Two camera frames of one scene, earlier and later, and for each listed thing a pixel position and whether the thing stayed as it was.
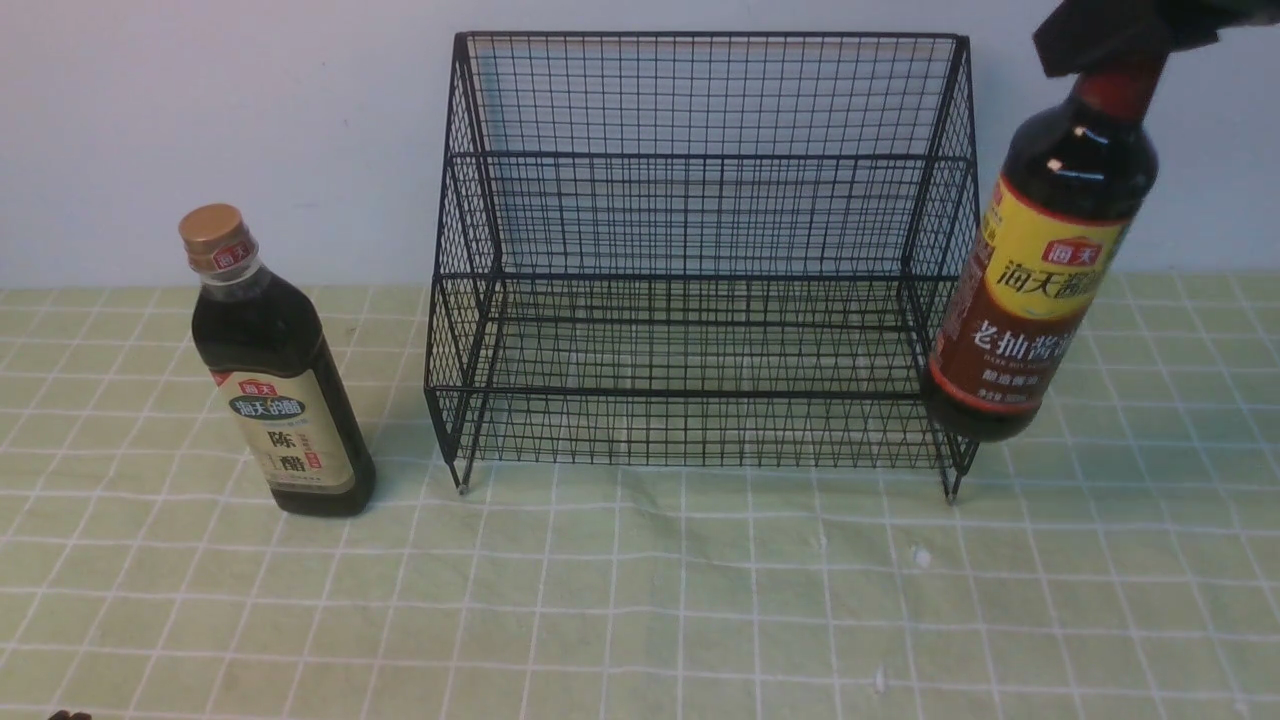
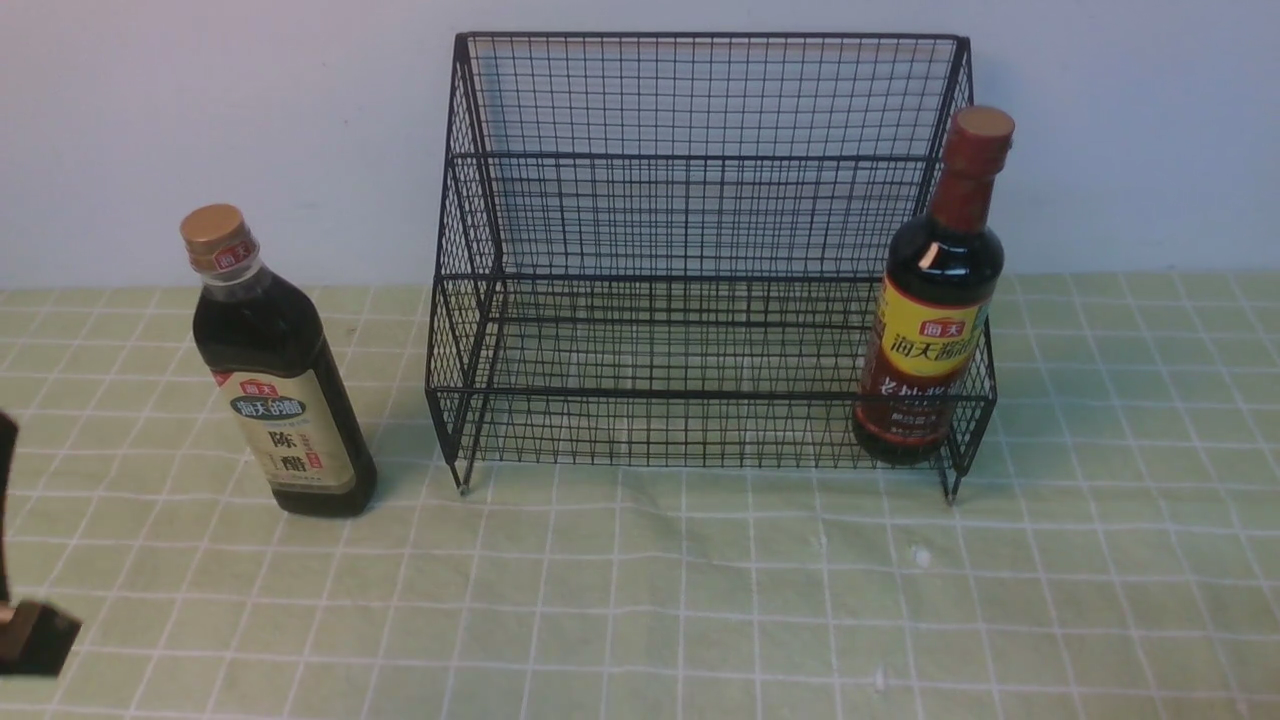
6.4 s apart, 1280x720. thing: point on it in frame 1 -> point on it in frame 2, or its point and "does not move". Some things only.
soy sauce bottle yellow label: x=1075 y=176 -> x=941 y=281
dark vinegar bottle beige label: x=260 y=331 does not move
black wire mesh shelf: x=700 y=249 does not move
